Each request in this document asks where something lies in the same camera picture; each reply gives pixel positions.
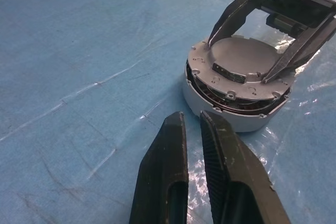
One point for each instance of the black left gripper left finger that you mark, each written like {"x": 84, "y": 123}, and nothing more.
{"x": 162, "y": 176}

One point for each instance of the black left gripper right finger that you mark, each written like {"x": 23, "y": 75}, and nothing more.
{"x": 236, "y": 182}

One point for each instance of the blue plastic table sheet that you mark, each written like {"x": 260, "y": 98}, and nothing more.
{"x": 78, "y": 77}

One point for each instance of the silver motor base housing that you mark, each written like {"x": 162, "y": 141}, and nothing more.
{"x": 236, "y": 124}

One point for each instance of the silver motor cover plate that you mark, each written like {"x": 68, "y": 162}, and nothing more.
{"x": 241, "y": 53}

